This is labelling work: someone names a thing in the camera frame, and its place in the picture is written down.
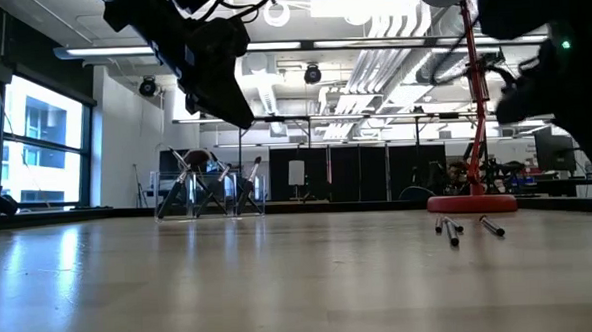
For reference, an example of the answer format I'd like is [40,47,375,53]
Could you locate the black round ceiling speaker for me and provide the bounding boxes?
[303,63,322,86]
[137,75,158,98]

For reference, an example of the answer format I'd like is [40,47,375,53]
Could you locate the white sign board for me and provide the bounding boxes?
[287,159,307,187]

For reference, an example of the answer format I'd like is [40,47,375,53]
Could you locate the black brush long silver ferrule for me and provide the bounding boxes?
[478,213,507,239]

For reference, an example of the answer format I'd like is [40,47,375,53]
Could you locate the black office desk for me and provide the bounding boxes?
[516,175,592,201]

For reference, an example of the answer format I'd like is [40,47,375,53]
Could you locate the black aluminium table frame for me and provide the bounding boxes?
[0,185,592,240]

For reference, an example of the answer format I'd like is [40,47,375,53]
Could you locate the slim black makeup brush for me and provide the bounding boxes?
[154,163,193,221]

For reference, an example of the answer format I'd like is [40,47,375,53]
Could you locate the red desk lamp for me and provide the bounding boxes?
[412,0,519,218]

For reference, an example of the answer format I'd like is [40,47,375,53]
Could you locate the long ceiling light bar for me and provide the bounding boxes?
[246,28,551,57]

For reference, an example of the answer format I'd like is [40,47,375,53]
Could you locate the medium black makeup brush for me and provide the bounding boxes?
[193,162,235,219]

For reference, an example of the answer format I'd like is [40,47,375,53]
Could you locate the large glass window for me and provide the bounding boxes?
[0,69,99,213]

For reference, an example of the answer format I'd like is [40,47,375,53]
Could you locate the fan-shaped makeup brush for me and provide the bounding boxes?
[180,148,215,218]

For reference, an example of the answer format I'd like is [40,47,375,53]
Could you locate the clear acrylic organizer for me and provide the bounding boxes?
[150,165,268,223]

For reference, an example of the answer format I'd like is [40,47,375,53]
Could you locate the long black makeup brush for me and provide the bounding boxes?
[442,215,466,249]

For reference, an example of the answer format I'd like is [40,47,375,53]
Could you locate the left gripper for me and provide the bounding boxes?
[155,16,256,135]

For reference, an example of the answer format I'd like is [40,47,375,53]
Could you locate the black partition panels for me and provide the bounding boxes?
[267,139,450,206]

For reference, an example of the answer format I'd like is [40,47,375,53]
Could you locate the long ceiling light strip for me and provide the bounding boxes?
[53,41,156,61]

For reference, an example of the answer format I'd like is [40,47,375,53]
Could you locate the black computer monitor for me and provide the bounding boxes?
[533,125,578,176]

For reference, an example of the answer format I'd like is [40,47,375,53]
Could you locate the silver air duct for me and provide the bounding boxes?
[413,49,507,87]

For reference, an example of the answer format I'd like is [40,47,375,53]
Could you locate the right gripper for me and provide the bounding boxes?
[493,40,592,128]

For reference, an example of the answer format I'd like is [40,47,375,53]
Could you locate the slim brush silver ferrule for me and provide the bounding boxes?
[233,155,266,218]

